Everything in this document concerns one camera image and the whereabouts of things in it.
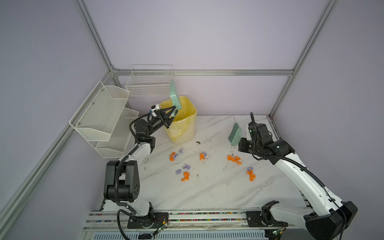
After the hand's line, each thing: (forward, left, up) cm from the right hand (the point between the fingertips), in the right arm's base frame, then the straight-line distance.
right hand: (238, 143), depth 76 cm
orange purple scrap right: (-5, -11, -24) cm, 27 cm away
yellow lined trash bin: (+12, +31, -5) cm, 33 cm away
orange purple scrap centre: (+4, +18, -21) cm, 28 cm away
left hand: (+11, +31, +15) cm, 36 cm away
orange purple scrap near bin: (+5, +37, -21) cm, 43 cm away
